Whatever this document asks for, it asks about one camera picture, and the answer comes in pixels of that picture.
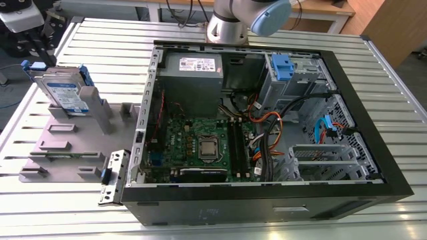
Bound thin red wire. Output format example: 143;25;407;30
150;88;168;146

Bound blue drive cage latch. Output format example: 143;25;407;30
271;53;298;82

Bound metal CPU socket cover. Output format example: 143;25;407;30
195;133;224;163

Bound black PC case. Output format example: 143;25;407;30
119;38;415;226

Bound black RAM slot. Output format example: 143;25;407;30
227;117;244;179

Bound orange yellow power wires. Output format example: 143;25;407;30
248;93;287;165

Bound silver CPU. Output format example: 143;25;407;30
199;141;219;157

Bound disk power wire black connector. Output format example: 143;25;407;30
329;121;361;138

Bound blue data wire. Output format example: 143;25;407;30
313;114;335;146

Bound brown wooden cabinet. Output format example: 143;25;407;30
362;0;427;68

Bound black graphics card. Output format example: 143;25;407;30
168;166;231;184

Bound grey parts rack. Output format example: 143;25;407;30
18;86;143;184

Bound grey metal disk bay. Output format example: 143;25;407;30
287;143;382;183

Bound white table frame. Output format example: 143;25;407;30
50;0;215;23

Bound thick black cable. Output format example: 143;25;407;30
260;91;339;182

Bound grey power supply unit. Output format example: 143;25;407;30
155;52;226;120

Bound silver hinged slot bracket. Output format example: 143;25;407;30
98;148;132;207

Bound hard disk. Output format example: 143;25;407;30
20;59;94;116

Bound green RAM stick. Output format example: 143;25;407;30
44;152;102;160

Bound yellow black power wires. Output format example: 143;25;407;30
218;103;244;120

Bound green motherboard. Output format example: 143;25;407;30
139;117;267;184

